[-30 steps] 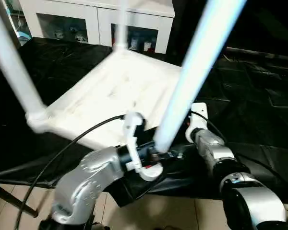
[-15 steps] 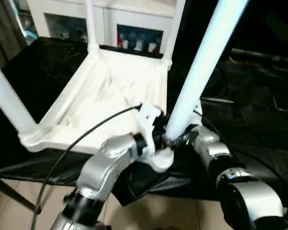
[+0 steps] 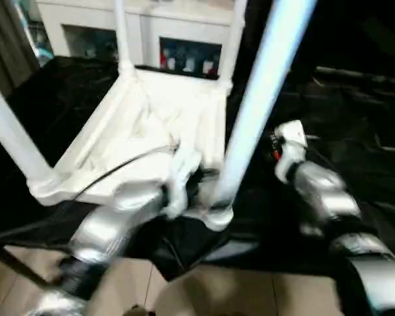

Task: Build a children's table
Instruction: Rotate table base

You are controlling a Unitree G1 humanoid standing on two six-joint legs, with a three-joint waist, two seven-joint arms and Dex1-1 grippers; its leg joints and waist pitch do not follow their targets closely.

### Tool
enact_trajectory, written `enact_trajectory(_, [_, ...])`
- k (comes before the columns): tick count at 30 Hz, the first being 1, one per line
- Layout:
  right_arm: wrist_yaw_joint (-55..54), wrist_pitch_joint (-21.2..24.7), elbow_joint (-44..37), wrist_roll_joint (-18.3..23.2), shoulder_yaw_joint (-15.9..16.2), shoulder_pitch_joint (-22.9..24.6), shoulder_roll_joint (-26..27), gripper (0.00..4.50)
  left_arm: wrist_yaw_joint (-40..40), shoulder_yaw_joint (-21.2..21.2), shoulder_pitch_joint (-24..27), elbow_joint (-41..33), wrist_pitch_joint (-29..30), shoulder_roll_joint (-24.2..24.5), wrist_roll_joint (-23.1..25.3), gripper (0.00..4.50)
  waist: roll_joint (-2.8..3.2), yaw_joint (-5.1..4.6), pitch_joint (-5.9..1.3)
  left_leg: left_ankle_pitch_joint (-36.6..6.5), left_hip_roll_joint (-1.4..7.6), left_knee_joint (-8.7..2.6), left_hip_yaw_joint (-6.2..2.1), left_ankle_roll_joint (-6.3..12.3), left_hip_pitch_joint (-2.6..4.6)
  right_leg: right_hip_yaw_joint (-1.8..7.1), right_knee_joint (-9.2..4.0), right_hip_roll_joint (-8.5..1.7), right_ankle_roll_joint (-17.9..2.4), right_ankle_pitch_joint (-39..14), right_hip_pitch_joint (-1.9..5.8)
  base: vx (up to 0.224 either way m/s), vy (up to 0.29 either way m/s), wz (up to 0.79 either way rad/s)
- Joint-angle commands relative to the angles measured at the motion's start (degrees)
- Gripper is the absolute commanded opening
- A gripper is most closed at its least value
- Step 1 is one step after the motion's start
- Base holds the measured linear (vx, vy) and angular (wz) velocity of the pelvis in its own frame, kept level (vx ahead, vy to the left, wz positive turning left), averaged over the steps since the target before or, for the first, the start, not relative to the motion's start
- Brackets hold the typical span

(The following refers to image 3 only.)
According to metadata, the white plastic table leg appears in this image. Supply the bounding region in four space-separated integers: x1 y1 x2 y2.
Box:
113 0 136 78
213 0 319 211
217 0 250 90
0 68 60 195

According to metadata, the white plastic table top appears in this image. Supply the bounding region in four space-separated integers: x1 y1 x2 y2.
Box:
28 67 234 231

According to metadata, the black table mat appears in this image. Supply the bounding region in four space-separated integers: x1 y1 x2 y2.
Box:
0 55 395 280

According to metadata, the white glass-door cabinet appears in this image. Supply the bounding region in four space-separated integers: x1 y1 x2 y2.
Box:
36 0 248 80

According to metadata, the teal white plastic package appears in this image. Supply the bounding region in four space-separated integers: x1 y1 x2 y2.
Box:
19 6 55 66

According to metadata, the grey curtain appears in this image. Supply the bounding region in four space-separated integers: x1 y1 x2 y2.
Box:
0 0 40 96

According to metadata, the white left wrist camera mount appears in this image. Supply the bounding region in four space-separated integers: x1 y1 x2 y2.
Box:
166 147 203 218

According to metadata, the black camera cable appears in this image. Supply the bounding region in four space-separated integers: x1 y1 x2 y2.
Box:
74 143 182 201

